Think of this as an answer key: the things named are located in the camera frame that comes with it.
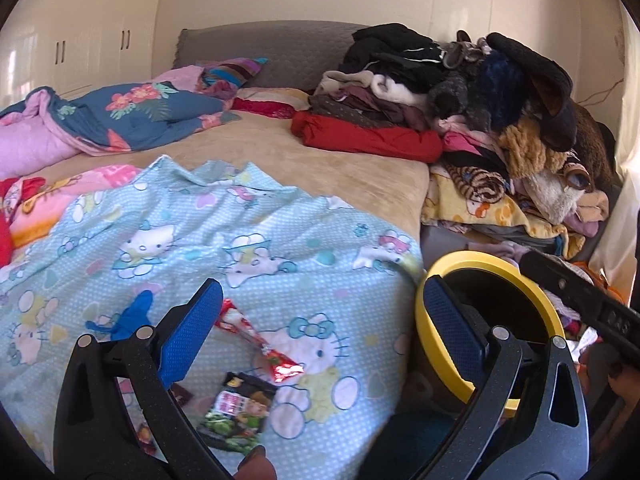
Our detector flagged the black cartoon snack packet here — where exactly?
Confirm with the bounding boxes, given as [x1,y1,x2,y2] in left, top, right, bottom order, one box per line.
[196,372,277,455]

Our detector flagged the red candy wrapper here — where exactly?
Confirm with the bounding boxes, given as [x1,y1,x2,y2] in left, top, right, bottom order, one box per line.
[215,299,304,384]

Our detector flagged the left hand painted nails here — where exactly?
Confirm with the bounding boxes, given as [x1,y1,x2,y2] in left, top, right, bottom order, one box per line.
[233,445,278,480]

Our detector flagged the white curtain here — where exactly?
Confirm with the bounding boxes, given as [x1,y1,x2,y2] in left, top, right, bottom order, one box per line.
[589,9,640,304]

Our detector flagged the brown plush toy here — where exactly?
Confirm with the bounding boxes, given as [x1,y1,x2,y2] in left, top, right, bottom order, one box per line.
[498,103,620,224]

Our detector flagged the yellow cartoon blanket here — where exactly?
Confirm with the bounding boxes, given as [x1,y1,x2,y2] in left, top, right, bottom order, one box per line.
[421,165,587,260]

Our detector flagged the pink orange cartoon blanket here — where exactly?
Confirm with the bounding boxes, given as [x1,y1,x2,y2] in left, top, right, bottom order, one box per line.
[10,165,140,250]

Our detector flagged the light blue Hello Kitty blanket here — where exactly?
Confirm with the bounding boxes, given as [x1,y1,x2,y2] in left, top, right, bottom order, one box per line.
[1,157,422,479]

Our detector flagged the pile of dark clothes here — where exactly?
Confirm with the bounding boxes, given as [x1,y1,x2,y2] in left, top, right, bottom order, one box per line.
[309,23,577,153]

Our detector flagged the red folded garment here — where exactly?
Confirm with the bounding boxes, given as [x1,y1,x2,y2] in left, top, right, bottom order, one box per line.
[291,112,442,164]

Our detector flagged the tan bed sheet mattress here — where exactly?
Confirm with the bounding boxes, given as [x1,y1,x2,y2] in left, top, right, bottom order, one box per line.
[38,113,430,238]

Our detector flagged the blue floral pink quilt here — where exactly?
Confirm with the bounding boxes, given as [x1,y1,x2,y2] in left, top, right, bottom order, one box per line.
[1,65,239,179]

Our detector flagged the striped colourful pillow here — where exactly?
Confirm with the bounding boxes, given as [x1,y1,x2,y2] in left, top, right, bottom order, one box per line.
[198,58,268,101]

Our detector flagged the red white pillow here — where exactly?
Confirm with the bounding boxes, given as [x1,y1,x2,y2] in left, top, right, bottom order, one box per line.
[231,87,309,119]

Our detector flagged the white wardrobe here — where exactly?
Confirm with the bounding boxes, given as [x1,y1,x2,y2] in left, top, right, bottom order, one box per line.
[1,0,160,106]

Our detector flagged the grey quilted headboard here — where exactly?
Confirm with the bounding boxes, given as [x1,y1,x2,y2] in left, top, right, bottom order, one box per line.
[172,20,363,90]

